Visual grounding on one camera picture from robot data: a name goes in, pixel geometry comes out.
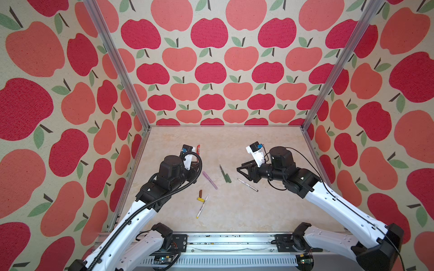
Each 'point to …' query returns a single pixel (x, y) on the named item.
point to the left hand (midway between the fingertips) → (201, 164)
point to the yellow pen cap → (201, 200)
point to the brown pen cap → (200, 193)
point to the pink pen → (208, 177)
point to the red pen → (198, 149)
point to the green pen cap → (228, 178)
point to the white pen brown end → (247, 184)
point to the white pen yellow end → (202, 206)
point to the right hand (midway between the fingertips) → (244, 165)
